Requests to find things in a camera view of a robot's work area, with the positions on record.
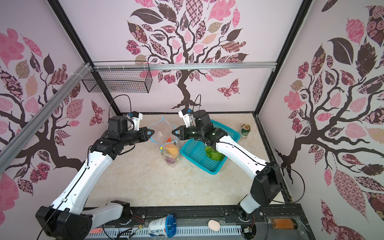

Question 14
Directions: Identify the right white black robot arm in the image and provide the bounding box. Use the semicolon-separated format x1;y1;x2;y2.
172;108;284;221

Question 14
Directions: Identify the teal plastic basket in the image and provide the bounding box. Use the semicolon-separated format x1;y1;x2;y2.
173;117;241;175

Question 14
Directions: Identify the white blue yogurt cup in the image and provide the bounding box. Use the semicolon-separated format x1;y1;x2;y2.
148;214;177;238

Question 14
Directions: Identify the black wire wall basket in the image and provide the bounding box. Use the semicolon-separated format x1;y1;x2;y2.
82;60;153;94

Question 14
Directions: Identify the brown amber bottle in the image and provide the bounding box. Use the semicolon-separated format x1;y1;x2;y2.
271;218;298;230

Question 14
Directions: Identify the clear blue zip top bag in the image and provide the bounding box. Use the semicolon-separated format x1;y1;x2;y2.
150;117;181;167

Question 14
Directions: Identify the purple toy onion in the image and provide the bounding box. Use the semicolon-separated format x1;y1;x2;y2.
165;157;178;165

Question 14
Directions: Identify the green drink can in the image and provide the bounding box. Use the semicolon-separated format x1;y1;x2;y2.
240;124;251;140

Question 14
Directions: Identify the pink egg shaped toy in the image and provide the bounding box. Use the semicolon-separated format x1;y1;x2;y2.
208;220;221;232

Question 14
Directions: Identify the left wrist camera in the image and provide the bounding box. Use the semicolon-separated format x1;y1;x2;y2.
108;112;143;134

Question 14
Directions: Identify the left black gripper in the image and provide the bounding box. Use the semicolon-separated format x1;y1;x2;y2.
120;126;155;146

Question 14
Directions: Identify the green toy lettuce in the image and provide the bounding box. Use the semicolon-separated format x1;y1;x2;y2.
205;146;226;162

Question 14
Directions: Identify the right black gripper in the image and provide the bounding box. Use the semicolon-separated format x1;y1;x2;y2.
172;125;205;142

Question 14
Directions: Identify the red plastic spatula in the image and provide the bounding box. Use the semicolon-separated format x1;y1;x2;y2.
89;228;103;235

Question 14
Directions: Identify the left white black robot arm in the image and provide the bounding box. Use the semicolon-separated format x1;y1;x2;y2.
36;127;155;240

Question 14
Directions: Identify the yellow brown toy potato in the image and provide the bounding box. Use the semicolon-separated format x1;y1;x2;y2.
164;143;179;158

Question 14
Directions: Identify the white slotted cable duct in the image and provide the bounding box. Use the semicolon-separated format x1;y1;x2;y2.
86;226;244;240

